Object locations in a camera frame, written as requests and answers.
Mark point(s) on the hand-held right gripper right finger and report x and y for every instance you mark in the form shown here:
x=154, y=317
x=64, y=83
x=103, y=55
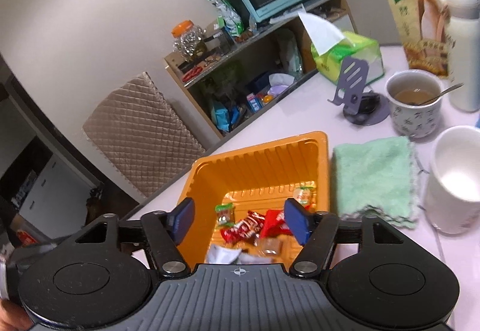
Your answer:
x=296, y=221

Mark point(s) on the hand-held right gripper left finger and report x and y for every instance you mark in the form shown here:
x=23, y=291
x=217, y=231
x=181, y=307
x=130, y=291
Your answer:
x=183, y=219

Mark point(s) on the red snack packet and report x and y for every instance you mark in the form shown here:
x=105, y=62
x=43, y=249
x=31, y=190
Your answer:
x=275, y=220

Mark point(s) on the yellow candy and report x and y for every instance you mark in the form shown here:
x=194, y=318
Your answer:
x=303, y=195

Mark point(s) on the brown candy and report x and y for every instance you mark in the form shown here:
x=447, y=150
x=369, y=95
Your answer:
x=268, y=245

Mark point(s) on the green candy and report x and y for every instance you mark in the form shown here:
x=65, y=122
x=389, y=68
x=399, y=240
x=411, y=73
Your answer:
x=225, y=214

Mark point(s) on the dark red candy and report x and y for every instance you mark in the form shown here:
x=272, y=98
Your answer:
x=247, y=225

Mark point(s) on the grey-blue snack wrapper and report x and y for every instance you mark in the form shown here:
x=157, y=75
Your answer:
x=225, y=256

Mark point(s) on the orange plastic tray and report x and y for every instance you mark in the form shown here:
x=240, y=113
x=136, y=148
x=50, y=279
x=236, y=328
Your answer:
x=255, y=166

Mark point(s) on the person's left hand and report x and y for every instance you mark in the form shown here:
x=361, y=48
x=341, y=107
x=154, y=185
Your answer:
x=9, y=318

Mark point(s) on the red printed box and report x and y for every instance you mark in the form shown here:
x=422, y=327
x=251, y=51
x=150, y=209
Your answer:
x=27, y=239

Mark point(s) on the dark and white cabinet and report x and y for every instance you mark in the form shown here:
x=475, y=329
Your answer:
x=37, y=184

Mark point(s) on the green cloth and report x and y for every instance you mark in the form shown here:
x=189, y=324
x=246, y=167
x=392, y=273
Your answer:
x=375, y=181

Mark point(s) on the beige quilted chair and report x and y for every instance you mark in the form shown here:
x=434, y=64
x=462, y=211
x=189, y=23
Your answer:
x=138, y=128

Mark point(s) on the blue bag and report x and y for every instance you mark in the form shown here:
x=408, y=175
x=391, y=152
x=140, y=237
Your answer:
x=221, y=117

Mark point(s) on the small blue and white carton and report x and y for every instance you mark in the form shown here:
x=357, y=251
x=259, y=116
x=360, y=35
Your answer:
x=254, y=103

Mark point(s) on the pale purple bowl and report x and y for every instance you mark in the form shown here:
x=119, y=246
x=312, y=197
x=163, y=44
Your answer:
x=279, y=85

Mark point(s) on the white cartoon mug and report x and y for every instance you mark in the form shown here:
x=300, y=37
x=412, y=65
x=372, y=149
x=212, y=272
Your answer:
x=446, y=211

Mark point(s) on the patterned white mug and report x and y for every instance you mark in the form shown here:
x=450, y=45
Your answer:
x=412, y=121

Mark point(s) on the grey phone stand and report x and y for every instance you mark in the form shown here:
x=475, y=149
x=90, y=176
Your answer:
x=354, y=76

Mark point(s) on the clear plastic bag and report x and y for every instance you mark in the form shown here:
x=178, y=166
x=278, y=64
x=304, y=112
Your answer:
x=292, y=53

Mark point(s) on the clear jar with orange lid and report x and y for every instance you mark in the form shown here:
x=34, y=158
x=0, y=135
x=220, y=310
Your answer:
x=187, y=44

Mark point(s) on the green tissue pack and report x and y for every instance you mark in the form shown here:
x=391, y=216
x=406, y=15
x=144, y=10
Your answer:
x=360, y=49

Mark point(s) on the metal spoon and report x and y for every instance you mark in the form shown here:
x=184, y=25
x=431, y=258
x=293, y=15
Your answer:
x=450, y=89

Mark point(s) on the green and white bag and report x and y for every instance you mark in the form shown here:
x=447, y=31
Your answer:
x=228, y=17

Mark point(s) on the wooden shelf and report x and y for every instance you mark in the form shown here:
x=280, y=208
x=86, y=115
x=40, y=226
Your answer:
x=347, y=12

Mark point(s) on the white thermos bottle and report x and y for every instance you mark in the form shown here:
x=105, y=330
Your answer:
x=463, y=53

